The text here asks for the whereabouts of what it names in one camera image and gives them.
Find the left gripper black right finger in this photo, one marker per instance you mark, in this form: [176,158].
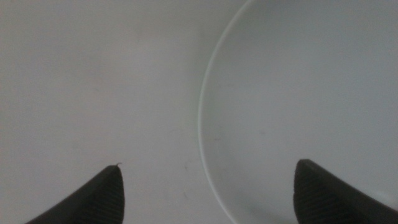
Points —
[323,199]

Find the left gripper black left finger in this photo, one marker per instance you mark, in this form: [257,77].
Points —
[99,202]

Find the white shallow bowl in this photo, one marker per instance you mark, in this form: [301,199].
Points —
[295,93]

